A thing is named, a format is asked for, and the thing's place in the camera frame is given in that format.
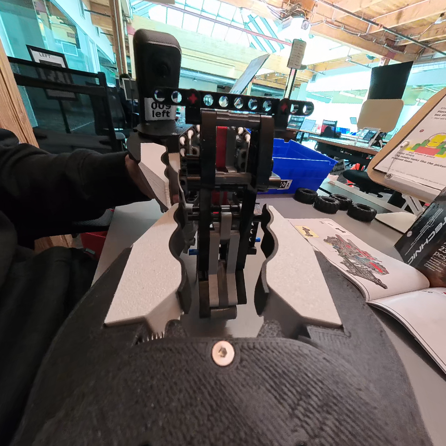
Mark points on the person's left forearm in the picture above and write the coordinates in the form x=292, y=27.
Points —
x=69, y=181

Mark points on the black rubber tyre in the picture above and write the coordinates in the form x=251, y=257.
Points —
x=362, y=212
x=306, y=195
x=326, y=205
x=343, y=199

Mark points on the black framed sign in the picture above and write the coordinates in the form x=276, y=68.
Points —
x=48, y=55

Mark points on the person's left hand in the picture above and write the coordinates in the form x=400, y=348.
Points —
x=137, y=177

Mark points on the toy brick vehicle model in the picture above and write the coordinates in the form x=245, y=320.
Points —
x=209, y=156

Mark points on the person's dark clothing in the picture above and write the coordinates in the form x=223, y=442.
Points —
x=28, y=313

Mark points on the blue plastic bin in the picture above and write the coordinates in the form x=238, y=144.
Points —
x=299, y=160

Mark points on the instruction booklet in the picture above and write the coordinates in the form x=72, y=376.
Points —
x=400, y=275

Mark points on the instruction poster board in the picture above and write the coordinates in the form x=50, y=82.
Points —
x=418, y=156

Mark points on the red box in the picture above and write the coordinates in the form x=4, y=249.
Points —
x=92, y=244

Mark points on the beige board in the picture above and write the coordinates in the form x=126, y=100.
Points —
x=379, y=115

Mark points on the black mesh office chair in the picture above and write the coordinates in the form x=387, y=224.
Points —
x=94, y=223

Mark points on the leaning display board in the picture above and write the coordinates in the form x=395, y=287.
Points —
x=249, y=75

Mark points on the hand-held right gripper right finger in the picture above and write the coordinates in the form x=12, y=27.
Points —
x=299, y=278

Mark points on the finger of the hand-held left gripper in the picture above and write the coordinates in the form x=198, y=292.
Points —
x=153, y=170

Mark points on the black swivel chair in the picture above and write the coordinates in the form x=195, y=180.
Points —
x=362, y=181

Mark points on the wooden background table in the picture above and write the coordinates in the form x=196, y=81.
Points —
x=348, y=144

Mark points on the black board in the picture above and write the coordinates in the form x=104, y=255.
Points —
x=390, y=80

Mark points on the black toy set box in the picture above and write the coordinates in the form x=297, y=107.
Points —
x=425, y=244

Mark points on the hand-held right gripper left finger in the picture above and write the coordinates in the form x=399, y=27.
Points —
x=146, y=278

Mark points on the white sign on pole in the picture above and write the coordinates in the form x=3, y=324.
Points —
x=297, y=52

